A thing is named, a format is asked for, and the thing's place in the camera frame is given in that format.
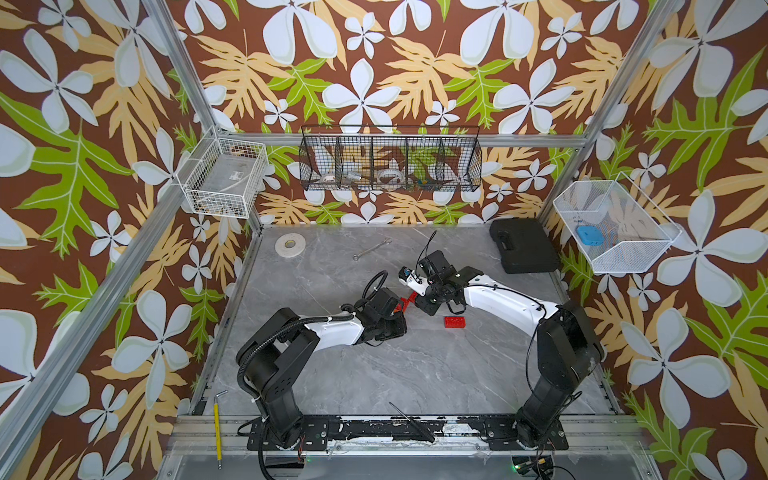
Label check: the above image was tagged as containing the red long lego brick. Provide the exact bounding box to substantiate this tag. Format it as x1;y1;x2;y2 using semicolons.
444;316;466;329
395;292;419;312

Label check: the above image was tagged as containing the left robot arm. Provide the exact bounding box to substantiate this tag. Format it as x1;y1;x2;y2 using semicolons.
236;287;407;448

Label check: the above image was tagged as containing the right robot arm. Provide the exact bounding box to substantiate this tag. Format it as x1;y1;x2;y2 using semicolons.
398;250;606;449

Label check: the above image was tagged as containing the metal combination wrench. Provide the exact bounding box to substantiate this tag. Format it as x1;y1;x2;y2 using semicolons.
352;238;392;261

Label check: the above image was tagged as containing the black plastic case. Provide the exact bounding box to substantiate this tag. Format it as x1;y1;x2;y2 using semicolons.
489;218;560;274

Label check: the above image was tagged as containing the white tape roll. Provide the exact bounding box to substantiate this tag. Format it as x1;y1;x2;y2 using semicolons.
275;233;307;259

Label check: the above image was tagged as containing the blue object in basket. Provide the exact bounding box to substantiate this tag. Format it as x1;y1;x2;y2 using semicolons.
576;225;605;247

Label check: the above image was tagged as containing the black tool on rail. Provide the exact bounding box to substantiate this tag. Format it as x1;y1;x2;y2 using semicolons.
389;402;436;444

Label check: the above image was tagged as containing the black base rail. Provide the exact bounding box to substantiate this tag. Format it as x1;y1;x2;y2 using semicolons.
247;413;570;452

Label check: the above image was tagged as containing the black wire basket centre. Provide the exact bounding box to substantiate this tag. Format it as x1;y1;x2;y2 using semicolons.
297;124;482;192

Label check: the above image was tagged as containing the yellow handled hex key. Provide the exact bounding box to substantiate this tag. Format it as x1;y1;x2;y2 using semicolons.
213;389;228;471

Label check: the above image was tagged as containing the white wire basket right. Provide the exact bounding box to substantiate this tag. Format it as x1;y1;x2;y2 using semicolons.
554;173;682;276

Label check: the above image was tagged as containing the white wire basket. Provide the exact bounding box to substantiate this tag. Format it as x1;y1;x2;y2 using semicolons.
554;173;682;276
178;128;269;219

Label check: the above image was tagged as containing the white wire basket left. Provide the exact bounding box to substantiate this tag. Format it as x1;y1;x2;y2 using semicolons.
178;128;269;219

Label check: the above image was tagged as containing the aluminium frame post back right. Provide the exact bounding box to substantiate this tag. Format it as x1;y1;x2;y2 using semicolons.
537;0;679;227

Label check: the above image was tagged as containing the aluminium frame post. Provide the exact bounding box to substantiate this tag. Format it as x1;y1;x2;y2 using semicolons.
142;1;263;234
537;0;679;227

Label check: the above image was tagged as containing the aluminium frame post back left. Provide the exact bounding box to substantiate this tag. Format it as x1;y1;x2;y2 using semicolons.
142;1;263;234

